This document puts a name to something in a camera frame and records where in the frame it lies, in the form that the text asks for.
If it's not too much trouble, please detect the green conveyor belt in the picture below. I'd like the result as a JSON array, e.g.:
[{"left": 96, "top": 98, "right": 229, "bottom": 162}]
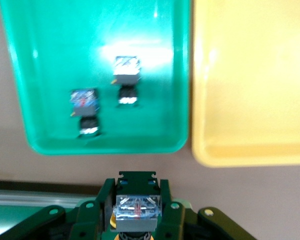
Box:
[{"left": 0, "top": 179, "right": 106, "bottom": 240}]

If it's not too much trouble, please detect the green plastic tray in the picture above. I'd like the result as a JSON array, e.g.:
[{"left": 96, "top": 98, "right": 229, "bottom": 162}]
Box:
[{"left": 0, "top": 0, "right": 192, "bottom": 156}]

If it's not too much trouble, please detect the yellow push button switch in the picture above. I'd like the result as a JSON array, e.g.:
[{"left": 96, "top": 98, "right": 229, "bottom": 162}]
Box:
[{"left": 109, "top": 170, "right": 163, "bottom": 240}]

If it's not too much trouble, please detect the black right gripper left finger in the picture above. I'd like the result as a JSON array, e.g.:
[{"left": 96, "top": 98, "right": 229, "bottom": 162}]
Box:
[{"left": 71, "top": 177, "right": 118, "bottom": 240}]

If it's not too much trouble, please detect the green push button switch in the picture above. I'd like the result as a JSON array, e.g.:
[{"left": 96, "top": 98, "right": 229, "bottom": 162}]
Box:
[
  {"left": 69, "top": 87, "right": 102, "bottom": 140},
  {"left": 111, "top": 55, "right": 143, "bottom": 108}
]

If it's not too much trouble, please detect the yellow plastic tray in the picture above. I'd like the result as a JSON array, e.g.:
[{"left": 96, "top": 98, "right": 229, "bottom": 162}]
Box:
[{"left": 191, "top": 0, "right": 300, "bottom": 168}]

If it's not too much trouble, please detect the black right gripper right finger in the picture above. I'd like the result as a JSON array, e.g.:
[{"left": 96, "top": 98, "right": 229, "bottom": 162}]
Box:
[{"left": 153, "top": 178, "right": 187, "bottom": 240}]

